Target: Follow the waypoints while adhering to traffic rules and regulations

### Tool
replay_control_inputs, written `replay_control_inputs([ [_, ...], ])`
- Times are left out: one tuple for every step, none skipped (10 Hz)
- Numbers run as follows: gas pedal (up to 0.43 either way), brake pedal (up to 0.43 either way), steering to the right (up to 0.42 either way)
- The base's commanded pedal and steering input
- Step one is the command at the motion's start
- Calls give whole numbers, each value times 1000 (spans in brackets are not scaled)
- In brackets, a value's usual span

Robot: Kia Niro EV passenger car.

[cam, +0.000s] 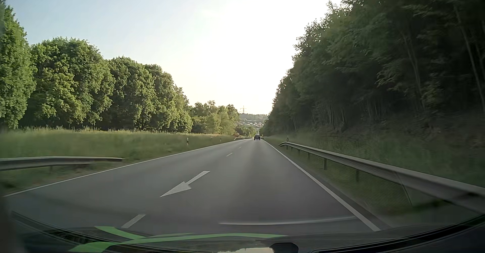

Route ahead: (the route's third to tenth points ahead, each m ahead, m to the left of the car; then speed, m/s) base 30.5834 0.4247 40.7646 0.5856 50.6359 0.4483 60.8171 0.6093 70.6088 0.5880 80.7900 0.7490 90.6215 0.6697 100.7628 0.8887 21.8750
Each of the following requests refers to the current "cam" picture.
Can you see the distant wooded hillside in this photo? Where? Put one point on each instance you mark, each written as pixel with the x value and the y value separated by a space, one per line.
pixel 252 118

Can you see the grey asphalt road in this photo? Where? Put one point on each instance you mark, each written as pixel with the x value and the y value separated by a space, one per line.
pixel 246 177

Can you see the road markings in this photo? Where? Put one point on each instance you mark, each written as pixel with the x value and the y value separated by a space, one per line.
pixel 182 187

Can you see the car's own bonnet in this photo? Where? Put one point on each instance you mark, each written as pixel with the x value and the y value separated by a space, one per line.
pixel 235 241

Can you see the dark wood of trees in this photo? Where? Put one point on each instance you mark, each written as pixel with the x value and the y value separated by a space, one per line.
pixel 379 63

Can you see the row of green trees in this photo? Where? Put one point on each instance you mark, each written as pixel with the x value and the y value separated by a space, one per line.
pixel 94 90

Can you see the tall grass verge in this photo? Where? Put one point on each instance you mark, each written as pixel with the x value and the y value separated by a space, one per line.
pixel 94 143

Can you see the grass verge with bank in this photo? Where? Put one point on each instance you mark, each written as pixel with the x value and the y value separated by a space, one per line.
pixel 401 158

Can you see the short grey metal guard rail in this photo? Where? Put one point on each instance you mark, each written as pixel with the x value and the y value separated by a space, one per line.
pixel 57 161

